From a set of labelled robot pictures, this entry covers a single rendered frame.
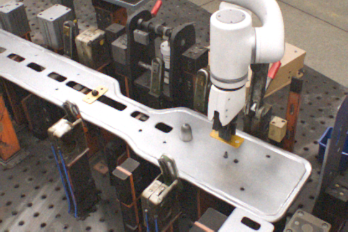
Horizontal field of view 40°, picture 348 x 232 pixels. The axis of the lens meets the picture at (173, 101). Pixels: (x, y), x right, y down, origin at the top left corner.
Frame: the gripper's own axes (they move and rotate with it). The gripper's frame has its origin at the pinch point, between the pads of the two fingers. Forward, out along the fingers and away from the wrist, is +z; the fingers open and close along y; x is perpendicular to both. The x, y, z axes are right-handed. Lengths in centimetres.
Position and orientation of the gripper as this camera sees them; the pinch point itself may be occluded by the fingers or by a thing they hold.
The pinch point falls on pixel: (227, 129)
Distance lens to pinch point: 118.8
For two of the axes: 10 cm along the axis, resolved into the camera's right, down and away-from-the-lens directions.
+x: 8.0, 3.5, -4.8
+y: -5.9, 5.3, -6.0
